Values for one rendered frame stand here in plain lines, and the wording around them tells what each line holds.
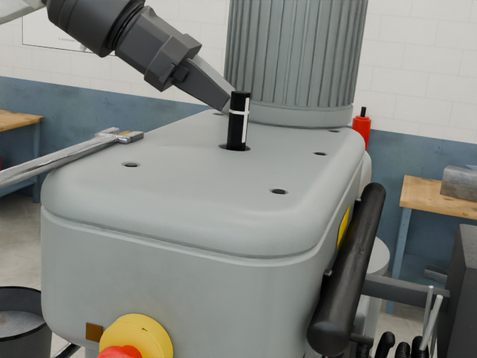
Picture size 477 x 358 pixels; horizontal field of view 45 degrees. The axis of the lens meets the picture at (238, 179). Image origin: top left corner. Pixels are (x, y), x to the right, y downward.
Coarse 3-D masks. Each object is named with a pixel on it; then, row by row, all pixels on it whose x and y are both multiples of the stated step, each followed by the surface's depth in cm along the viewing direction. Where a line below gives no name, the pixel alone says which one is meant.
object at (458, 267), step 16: (464, 224) 98; (464, 240) 91; (464, 256) 85; (448, 272) 101; (464, 272) 82; (448, 288) 96; (464, 288) 82; (464, 304) 82; (448, 320) 89; (464, 320) 83; (448, 336) 86; (464, 336) 83; (448, 352) 85; (464, 352) 84
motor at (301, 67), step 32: (256, 0) 77; (288, 0) 75; (320, 0) 75; (352, 0) 77; (256, 32) 78; (288, 32) 76; (320, 32) 76; (352, 32) 79; (224, 64) 86; (256, 64) 79; (288, 64) 77; (320, 64) 78; (352, 64) 81; (256, 96) 80; (288, 96) 78; (320, 96) 79; (352, 96) 85; (320, 128) 81
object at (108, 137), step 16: (112, 128) 66; (80, 144) 57; (96, 144) 58; (112, 144) 61; (32, 160) 51; (48, 160) 51; (64, 160) 52; (0, 176) 45; (16, 176) 46; (32, 176) 48
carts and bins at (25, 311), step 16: (0, 288) 285; (16, 288) 286; (32, 288) 286; (0, 304) 286; (16, 304) 288; (32, 304) 287; (0, 320) 278; (16, 320) 280; (32, 320) 281; (0, 336) 266; (16, 336) 247; (32, 336) 253; (48, 336) 265; (0, 352) 246; (16, 352) 250; (32, 352) 256; (48, 352) 270
